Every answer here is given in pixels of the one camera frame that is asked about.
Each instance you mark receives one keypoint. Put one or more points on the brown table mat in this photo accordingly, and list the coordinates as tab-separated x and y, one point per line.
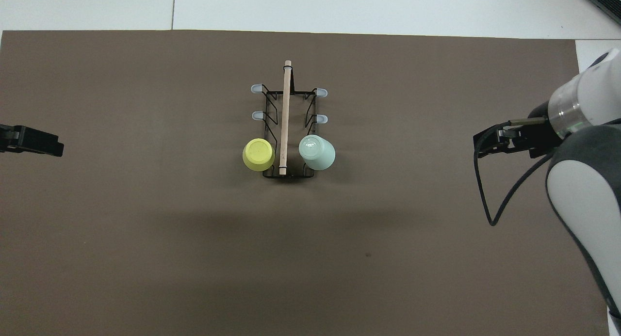
145	229

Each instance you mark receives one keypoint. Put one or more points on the pale green plastic cup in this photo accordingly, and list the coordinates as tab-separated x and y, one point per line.
316	153

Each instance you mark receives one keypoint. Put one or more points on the yellow plastic cup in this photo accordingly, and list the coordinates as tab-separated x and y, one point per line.
258	154

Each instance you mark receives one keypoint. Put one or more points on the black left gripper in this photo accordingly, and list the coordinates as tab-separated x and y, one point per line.
7	138

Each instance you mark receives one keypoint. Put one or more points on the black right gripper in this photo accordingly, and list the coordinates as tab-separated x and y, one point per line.
543	132

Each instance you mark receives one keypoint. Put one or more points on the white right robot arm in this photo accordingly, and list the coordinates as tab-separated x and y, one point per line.
582	195

